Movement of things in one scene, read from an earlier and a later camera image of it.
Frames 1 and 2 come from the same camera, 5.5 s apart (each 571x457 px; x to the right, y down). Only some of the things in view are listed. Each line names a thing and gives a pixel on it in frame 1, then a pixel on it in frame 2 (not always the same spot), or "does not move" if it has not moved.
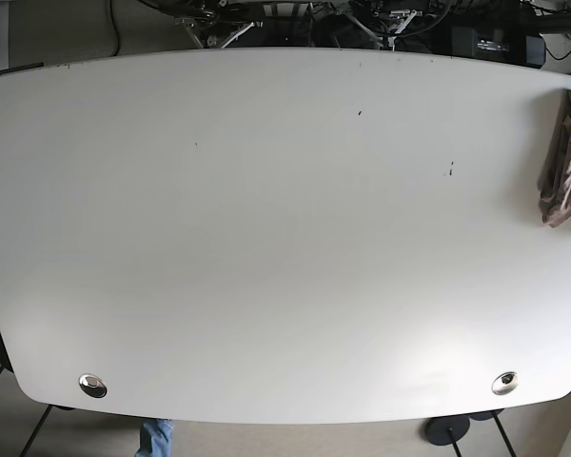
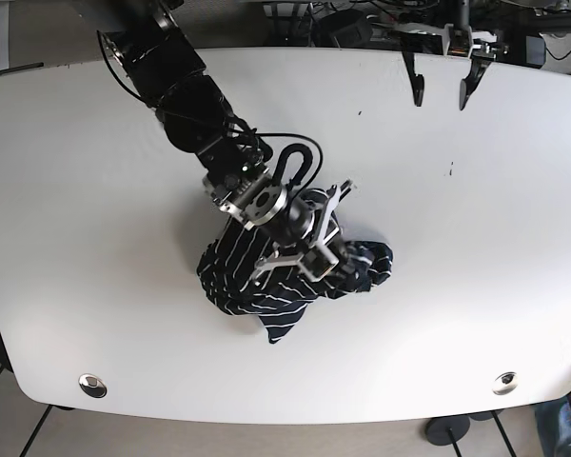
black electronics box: (513, 44) does not move
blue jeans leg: (155, 437) -> (559, 434)
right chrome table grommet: (504, 383) does not move
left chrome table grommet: (92, 386) does not move
